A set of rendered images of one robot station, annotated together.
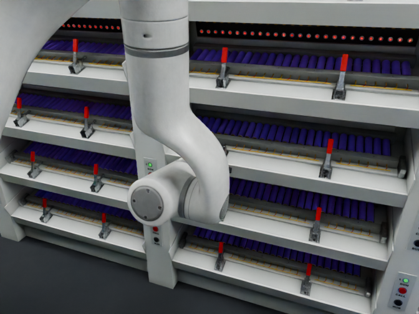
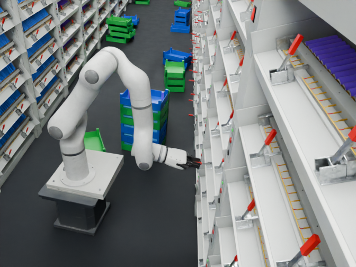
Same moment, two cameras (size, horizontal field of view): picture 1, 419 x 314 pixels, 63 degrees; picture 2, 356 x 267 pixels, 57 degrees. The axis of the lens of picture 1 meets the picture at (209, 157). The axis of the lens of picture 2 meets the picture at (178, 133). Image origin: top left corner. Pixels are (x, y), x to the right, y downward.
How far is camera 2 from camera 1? 1.32 m
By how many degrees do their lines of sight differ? 59
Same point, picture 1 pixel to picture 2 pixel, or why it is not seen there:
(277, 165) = (212, 187)
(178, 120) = (137, 127)
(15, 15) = (85, 89)
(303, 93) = (217, 160)
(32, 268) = not seen: hidden behind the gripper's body
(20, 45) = (87, 93)
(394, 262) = not seen: outside the picture
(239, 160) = (210, 173)
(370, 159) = not seen: hidden behind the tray
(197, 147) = (136, 139)
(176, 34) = (134, 103)
